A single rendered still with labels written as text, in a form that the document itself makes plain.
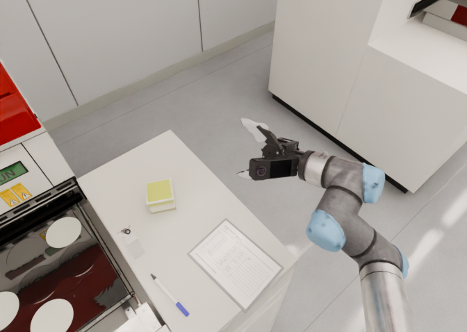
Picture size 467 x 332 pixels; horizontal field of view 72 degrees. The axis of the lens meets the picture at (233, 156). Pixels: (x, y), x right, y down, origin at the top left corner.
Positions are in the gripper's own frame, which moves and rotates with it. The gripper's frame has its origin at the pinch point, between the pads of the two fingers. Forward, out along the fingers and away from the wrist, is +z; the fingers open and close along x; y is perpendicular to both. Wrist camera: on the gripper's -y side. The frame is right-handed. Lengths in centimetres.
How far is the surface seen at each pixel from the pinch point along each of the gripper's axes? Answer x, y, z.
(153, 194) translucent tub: -15.2, -13.1, 17.4
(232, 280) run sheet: -30.4, -10.2, -9.6
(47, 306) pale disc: -41, -40, 26
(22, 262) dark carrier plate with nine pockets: -36, -40, 42
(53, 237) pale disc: -32, -31, 41
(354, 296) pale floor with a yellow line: -96, 88, -17
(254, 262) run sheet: -27.7, -3.7, -11.2
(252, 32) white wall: 40, 219, 160
